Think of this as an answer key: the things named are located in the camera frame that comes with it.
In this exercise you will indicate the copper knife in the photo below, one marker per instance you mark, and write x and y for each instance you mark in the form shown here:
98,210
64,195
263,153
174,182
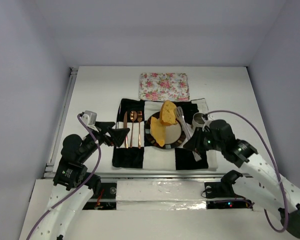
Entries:
125,125

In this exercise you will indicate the round brown bread piece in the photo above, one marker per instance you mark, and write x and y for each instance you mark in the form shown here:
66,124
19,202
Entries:
167,113

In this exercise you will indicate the metal cup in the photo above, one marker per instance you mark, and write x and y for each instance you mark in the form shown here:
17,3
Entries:
197,121

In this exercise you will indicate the copper spoon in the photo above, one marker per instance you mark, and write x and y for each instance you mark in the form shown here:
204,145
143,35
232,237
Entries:
133,117

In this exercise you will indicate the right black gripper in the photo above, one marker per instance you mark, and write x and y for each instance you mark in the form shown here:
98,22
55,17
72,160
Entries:
201,139

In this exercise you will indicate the aluminium frame rail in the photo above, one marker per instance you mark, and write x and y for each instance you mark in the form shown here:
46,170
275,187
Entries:
49,166

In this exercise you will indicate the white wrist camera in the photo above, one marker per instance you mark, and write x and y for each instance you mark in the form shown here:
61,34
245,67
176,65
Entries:
89,118
207,119

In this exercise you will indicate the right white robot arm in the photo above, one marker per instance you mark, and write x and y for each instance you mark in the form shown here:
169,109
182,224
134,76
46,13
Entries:
266,187

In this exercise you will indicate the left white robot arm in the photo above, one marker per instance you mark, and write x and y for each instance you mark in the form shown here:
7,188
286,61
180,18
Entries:
73,184

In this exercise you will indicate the copper fork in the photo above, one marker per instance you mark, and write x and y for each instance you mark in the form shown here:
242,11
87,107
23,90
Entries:
139,119

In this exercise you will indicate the black white checkered placemat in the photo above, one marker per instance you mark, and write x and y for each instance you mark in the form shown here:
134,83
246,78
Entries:
151,158

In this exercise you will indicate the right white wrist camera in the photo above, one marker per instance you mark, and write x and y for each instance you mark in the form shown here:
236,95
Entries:
207,119

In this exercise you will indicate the dark rimmed ceramic plate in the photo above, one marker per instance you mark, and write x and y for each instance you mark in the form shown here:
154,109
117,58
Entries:
174,138

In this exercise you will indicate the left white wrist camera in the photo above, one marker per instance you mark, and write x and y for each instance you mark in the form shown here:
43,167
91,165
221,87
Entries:
89,118

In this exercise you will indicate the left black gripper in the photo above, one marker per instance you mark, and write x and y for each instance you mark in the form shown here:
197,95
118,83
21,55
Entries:
105,132

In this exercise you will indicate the floral rectangular tray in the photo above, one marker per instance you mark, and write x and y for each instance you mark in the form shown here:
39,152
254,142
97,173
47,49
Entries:
163,86

